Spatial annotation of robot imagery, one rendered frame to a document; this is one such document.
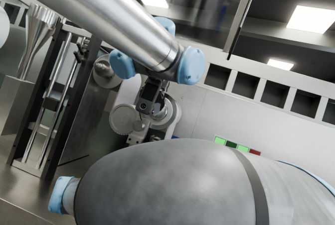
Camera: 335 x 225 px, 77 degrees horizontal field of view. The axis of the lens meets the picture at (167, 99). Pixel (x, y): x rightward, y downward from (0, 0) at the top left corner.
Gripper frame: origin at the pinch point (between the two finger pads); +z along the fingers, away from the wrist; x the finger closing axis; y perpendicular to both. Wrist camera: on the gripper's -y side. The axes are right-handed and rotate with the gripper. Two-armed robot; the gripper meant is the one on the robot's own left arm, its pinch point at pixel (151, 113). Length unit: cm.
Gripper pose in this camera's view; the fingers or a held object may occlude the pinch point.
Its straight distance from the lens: 78.0
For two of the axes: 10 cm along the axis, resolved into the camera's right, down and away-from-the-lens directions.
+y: 3.3, -6.7, 6.6
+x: -9.4, -3.2, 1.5
